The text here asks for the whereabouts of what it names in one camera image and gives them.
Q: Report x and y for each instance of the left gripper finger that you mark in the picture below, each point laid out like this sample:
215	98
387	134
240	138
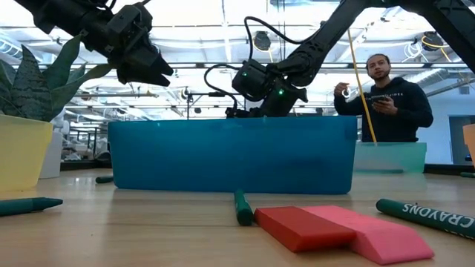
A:
161	66
148	78

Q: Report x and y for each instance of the dark blue plastic bin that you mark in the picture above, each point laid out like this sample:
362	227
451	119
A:
230	155

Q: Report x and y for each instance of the green plant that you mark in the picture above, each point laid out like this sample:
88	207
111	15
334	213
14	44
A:
33	89

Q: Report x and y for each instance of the green pen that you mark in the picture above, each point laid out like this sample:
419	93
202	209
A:
104	180
468	175

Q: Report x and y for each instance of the red eraser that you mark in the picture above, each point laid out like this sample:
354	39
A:
300	228

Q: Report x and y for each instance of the pink eraser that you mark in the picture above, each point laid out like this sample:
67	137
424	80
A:
389	241

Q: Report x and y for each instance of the green crayon white lettering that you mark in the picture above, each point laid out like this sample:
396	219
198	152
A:
419	217

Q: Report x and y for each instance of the orange translucent plastic bin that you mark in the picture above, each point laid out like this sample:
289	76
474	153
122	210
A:
470	144

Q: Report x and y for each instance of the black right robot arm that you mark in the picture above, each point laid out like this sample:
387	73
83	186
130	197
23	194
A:
326	33

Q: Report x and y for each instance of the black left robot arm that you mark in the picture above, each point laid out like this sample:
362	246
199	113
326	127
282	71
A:
63	18

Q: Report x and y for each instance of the ceiling light bar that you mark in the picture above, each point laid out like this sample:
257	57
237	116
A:
200	66

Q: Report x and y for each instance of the white background object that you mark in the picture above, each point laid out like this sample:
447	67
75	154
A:
61	122

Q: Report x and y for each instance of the person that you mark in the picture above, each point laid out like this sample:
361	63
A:
401	111

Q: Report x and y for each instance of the teal translucent plastic bin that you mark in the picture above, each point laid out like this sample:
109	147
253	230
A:
389	158

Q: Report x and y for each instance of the dark door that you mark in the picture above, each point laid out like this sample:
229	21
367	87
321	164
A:
458	141

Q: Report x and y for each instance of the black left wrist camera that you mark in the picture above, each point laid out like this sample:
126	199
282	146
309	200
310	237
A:
128	20

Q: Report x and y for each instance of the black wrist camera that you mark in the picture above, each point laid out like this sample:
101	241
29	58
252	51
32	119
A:
128	20
243	113

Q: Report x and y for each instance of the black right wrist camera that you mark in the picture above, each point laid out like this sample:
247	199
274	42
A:
243	113

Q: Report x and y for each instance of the black background frame rig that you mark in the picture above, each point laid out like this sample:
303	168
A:
211	94

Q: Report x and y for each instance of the silver ventilation duct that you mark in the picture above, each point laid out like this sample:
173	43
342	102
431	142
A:
445	79

